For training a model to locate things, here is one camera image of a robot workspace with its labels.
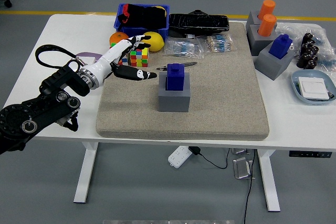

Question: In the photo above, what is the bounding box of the blue plastic bin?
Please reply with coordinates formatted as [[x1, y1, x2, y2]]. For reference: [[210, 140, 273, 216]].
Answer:
[[113, 3, 170, 41]]

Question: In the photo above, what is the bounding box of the black plug with cord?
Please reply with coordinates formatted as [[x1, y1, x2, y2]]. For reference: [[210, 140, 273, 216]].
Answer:
[[188, 146, 230, 169]]

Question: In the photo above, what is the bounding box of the purple tray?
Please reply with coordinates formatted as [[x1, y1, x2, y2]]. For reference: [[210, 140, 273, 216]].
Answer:
[[76, 51, 103, 63]]

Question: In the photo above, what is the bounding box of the white wall socket panel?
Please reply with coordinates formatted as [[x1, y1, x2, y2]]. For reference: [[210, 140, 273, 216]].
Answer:
[[78, 56, 98, 65]]

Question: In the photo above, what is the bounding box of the black table control panel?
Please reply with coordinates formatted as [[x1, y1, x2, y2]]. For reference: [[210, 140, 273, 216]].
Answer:
[[289, 151, 333, 158]]

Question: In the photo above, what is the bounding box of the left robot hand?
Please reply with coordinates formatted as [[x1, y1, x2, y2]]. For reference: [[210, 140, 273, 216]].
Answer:
[[90, 35, 158, 85]]

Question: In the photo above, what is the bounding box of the grey square seal holder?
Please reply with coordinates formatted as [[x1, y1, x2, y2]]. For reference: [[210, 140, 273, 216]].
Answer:
[[246, 10, 278, 28], [254, 43, 296, 81], [246, 24, 278, 57], [157, 72, 191, 113]]

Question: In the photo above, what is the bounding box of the yellow item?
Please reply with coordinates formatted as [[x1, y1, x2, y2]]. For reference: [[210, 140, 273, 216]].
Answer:
[[154, 5, 168, 17]]

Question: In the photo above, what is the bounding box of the white wall switch panel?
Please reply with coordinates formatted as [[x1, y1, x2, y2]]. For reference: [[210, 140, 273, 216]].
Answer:
[[298, 77, 330, 101]]

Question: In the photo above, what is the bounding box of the clear bag of mixed resistors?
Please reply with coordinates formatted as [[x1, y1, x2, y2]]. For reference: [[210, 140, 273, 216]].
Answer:
[[202, 34, 237, 54]]

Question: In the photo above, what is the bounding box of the white power strip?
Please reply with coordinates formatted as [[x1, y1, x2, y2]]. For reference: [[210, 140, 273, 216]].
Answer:
[[167, 145, 192, 169]]

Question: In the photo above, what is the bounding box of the large metal bracket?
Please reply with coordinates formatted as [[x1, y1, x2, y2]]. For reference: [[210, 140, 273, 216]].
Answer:
[[233, 157, 254, 180]]

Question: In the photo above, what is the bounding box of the clear bag of blue resistors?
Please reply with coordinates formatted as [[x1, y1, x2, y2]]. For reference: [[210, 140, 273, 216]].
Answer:
[[163, 37, 205, 60]]

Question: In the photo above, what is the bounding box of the black cloth with red trim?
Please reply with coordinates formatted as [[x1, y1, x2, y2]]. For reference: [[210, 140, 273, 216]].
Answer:
[[117, 3, 167, 29]]

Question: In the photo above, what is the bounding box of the black and silver pen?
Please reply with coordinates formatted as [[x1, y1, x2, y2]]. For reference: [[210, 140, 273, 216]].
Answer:
[[156, 61, 198, 72]]

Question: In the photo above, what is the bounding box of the grey-brown mat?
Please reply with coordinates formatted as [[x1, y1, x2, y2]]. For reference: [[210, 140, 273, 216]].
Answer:
[[96, 22, 270, 141]]

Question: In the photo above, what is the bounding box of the yellow lemon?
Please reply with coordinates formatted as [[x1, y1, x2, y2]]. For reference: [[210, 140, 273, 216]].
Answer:
[[141, 31, 165, 52]]

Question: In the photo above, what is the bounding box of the colourful puzzle cube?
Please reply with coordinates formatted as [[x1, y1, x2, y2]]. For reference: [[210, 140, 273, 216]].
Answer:
[[127, 47, 150, 68], [109, 41, 129, 66]]

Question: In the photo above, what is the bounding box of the empty clear plastic bag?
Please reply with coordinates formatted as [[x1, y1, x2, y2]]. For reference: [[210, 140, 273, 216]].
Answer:
[[275, 22, 326, 51]]

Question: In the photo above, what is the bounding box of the black floor cable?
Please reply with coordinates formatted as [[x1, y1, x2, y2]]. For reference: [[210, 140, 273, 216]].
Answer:
[[243, 150, 257, 224]]

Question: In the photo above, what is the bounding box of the white table leg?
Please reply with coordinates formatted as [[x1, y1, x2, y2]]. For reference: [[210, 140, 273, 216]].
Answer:
[[257, 149, 281, 212], [73, 142, 99, 204]]

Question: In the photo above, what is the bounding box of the small metal bracket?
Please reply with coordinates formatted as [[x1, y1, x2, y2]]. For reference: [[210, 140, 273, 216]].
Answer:
[[230, 147, 250, 155]]

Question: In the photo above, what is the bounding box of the blue square seal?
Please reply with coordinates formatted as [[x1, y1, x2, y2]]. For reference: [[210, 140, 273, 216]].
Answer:
[[165, 63, 185, 91], [268, 34, 293, 60]]

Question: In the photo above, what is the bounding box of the orange fruit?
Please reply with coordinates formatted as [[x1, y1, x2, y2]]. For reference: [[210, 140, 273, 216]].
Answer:
[[109, 31, 130, 45]]

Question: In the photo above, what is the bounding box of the clear bag of blue parts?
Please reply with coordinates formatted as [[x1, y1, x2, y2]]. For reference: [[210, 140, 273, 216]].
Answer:
[[314, 37, 336, 72]]

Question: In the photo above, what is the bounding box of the orange cylindrical seal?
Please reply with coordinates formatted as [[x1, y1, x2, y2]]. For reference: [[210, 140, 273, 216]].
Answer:
[[258, 0, 277, 20], [257, 14, 278, 37]]

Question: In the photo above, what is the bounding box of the light blue tray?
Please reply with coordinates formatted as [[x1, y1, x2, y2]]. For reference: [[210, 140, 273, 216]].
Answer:
[[291, 70, 336, 106]]

